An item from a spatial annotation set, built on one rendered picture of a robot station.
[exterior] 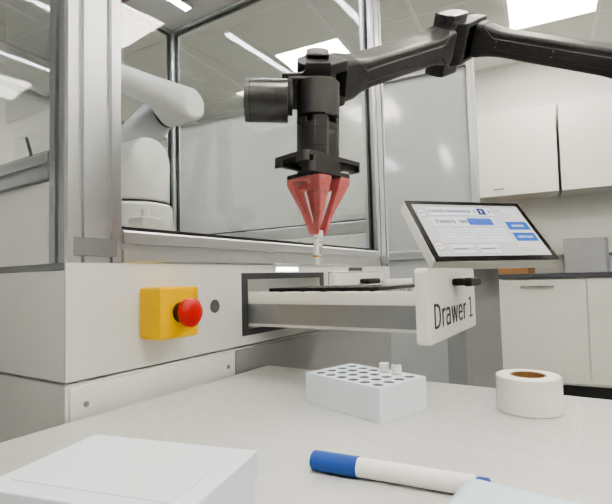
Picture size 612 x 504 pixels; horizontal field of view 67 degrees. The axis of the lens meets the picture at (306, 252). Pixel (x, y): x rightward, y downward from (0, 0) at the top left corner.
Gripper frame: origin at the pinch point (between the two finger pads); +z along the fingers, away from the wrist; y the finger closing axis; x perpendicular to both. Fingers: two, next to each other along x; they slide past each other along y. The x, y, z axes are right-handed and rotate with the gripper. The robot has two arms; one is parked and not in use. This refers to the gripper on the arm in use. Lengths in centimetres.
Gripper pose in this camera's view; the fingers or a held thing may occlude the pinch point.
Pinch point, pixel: (317, 228)
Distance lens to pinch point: 61.2
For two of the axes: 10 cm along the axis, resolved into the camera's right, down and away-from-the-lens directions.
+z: 0.0, 10.0, -0.6
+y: -7.4, -0.4, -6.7
